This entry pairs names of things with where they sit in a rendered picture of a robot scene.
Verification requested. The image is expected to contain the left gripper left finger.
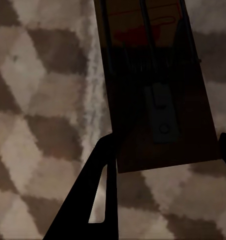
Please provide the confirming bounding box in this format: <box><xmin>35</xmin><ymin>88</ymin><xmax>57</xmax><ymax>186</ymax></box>
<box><xmin>43</xmin><ymin>133</ymin><xmax>119</xmax><ymax>240</ymax></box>

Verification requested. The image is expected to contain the mousetrap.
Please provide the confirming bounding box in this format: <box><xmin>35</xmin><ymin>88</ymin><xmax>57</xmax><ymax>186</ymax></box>
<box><xmin>94</xmin><ymin>0</ymin><xmax>223</xmax><ymax>174</ymax></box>

